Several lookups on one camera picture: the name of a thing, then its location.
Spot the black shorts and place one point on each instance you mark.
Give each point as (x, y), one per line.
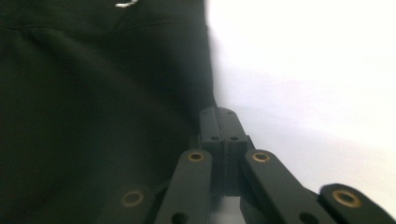
(93, 93)

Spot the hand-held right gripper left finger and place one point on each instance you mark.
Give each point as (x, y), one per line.
(211, 129)

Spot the white table cover board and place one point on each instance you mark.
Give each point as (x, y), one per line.
(311, 93)

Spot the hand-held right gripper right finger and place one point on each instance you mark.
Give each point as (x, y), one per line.
(235, 132)

